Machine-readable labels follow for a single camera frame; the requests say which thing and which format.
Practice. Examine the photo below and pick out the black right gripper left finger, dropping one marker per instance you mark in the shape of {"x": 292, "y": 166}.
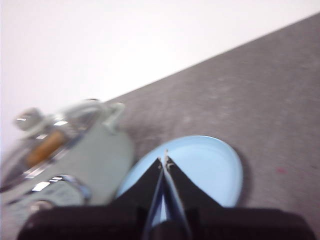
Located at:
{"x": 125, "y": 215}

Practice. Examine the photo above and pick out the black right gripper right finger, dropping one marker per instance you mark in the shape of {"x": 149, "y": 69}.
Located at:
{"x": 215, "y": 220}

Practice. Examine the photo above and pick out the yellow corn cob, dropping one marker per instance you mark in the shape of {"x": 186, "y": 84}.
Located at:
{"x": 45, "y": 147}

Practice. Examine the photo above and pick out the light blue round plate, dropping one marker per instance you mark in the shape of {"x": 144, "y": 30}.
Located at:
{"x": 207, "y": 170}

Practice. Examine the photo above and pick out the sage green electric steamer pot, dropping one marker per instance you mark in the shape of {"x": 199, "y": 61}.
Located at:
{"x": 105, "y": 155}

